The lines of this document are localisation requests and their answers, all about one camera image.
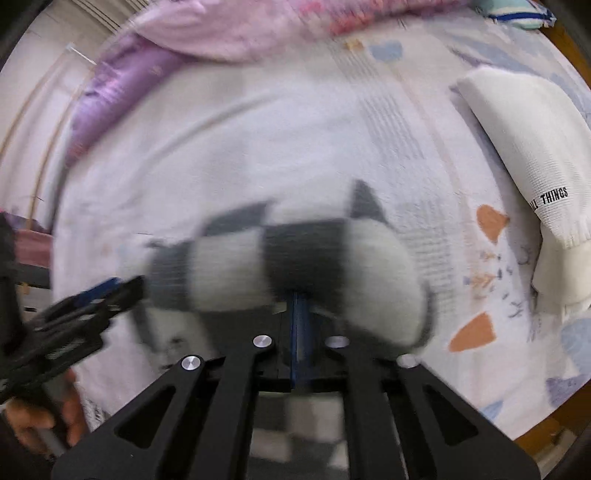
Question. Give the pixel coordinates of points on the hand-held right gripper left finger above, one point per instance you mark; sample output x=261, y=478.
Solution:
x=296, y=350

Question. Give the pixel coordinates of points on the person's left hand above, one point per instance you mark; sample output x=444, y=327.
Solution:
x=74, y=415

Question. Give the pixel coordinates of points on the purple floral quilt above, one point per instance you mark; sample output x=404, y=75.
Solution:
x=207, y=32

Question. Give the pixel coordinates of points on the folded white sweater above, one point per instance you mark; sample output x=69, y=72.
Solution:
x=521, y=138

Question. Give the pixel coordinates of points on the striped light blue pillow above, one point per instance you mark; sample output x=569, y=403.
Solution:
x=512, y=11

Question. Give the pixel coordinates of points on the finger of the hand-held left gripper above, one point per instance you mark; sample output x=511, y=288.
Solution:
x=115, y=302
x=99, y=289

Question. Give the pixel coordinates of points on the wooden barre rail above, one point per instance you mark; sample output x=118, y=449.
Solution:
x=32, y=106
x=51, y=152

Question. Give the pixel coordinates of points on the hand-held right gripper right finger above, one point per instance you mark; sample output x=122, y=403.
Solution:
x=310, y=353

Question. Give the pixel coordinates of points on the grey white checkered cardigan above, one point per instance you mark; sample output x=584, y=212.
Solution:
x=231, y=272

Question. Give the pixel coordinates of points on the white barre post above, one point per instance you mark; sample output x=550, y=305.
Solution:
x=83, y=53

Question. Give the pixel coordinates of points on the floral bed sheet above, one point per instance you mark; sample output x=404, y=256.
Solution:
x=277, y=138

